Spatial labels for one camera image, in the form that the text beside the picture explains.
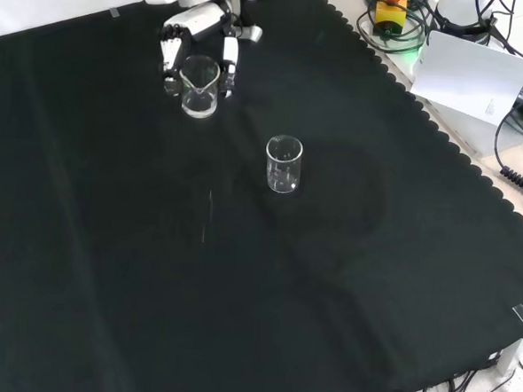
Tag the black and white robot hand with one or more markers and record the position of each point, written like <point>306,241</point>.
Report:
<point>196,22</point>

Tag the wide clear glass beaker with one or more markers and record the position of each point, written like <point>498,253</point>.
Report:
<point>199,105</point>

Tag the pale board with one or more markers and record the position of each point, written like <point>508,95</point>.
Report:
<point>468,75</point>

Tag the narrow clear glass beaker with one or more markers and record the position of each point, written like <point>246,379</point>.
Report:
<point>283,184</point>

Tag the black bench cloth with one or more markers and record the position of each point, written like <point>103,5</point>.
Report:
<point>150,265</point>

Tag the yellow stop button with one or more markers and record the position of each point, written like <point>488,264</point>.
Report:
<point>390,15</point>

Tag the white round base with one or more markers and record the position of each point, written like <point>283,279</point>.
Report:
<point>459,12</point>

